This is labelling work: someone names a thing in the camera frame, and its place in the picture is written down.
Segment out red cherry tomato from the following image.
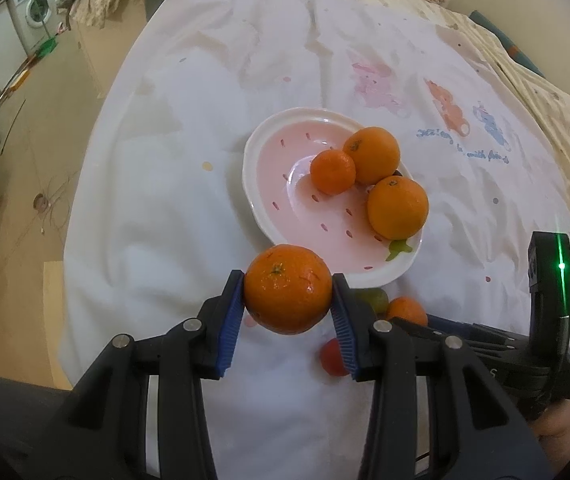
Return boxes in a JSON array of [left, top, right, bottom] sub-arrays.
[[320, 338, 352, 377]]

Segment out person's right hand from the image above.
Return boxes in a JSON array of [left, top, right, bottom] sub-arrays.
[[532, 402, 570, 443]]

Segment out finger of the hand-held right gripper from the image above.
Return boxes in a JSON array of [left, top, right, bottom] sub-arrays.
[[390, 316, 517, 356]]

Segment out large yellowish orange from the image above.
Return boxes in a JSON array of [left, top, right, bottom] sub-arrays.
[[367, 176, 430, 241]]

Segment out teal pillow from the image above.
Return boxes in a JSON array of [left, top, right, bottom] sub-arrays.
[[468, 10, 546, 78]]

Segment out white washing machine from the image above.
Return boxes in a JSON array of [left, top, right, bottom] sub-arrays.
[[7, 0, 60, 53]]

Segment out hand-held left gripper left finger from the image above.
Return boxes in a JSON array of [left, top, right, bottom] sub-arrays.
[[30, 270, 246, 480]]

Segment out cardboard box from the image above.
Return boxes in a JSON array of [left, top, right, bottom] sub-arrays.
[[43, 260, 73, 391]]

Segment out white printed blanket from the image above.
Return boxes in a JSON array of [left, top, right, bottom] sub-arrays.
[[60, 0, 570, 480]]

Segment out green grape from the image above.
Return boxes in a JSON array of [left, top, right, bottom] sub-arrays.
[[352, 287, 390, 313]]

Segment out pink strawberry pattern plate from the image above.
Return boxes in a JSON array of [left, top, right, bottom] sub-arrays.
[[242, 106, 427, 286]]

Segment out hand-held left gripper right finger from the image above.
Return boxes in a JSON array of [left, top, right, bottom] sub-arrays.
[[331, 274, 556, 480]]

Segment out thin cable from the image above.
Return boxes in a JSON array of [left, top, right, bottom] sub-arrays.
[[30, 170, 80, 236]]

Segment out pale yellow floral quilt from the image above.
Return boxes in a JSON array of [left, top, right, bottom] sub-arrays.
[[365, 0, 570, 241]]

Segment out small orange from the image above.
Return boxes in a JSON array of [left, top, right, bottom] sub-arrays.
[[310, 150, 357, 196], [385, 296, 429, 327]]

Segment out green headed mop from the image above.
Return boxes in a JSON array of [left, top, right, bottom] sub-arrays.
[[0, 37, 60, 116]]

